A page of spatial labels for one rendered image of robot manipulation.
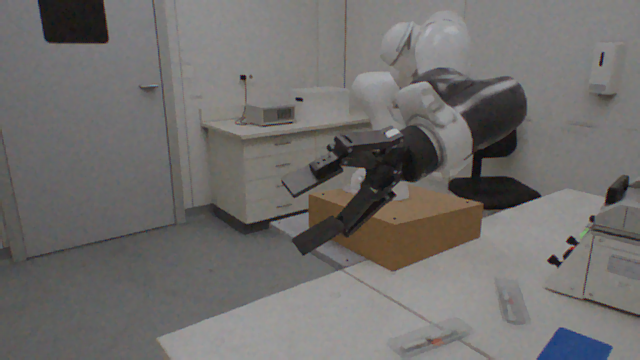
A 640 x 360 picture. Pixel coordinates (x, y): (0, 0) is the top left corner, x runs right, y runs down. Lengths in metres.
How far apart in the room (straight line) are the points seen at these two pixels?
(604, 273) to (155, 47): 2.95
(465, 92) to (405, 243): 0.65
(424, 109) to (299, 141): 2.79
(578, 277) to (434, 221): 0.37
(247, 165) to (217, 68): 0.84
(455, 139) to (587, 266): 0.69
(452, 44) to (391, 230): 0.52
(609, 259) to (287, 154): 2.49
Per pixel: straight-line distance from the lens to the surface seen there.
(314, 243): 0.67
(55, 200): 3.49
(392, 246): 1.28
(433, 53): 0.97
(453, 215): 1.43
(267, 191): 3.37
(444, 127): 0.67
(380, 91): 1.43
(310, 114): 3.55
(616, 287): 1.29
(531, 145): 3.25
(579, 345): 1.16
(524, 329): 1.16
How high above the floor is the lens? 1.35
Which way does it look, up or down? 17 degrees down
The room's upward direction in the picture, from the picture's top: straight up
